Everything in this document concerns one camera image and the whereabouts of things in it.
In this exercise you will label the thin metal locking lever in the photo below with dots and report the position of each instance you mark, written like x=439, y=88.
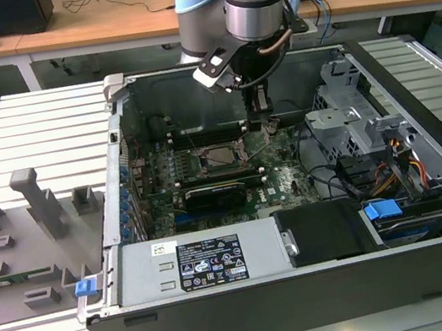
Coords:
x=246, y=149
x=192, y=144

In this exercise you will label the black RAM slot bank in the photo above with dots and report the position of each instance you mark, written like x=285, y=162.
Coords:
x=216, y=135
x=248, y=177

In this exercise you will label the CPU socket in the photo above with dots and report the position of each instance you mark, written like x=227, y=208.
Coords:
x=203, y=171

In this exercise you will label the metal drive cage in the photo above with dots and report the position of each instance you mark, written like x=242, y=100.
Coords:
x=333, y=124

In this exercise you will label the green motherboard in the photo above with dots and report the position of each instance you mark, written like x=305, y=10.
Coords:
x=287, y=179

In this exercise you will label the black graphics card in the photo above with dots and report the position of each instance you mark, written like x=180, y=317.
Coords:
x=216, y=198

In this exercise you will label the wooden office desk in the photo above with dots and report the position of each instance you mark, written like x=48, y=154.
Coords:
x=94, y=29

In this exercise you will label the black plastic shroud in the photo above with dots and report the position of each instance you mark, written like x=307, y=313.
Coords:
x=327, y=232

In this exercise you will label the blue disk carrier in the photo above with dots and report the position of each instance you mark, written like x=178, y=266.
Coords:
x=382, y=212

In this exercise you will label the grey power supply unit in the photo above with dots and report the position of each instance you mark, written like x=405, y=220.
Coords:
x=146, y=273

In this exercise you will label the black open PC case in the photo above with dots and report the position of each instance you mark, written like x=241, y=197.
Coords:
x=272, y=310

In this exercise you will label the blue case latch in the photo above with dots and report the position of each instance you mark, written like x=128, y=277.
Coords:
x=85, y=287

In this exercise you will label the grey parts rack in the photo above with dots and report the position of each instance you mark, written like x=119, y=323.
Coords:
x=26, y=251

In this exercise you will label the green RAM stick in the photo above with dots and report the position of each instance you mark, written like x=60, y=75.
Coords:
x=18, y=277

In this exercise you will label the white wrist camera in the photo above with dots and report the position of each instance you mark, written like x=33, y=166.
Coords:
x=209, y=74

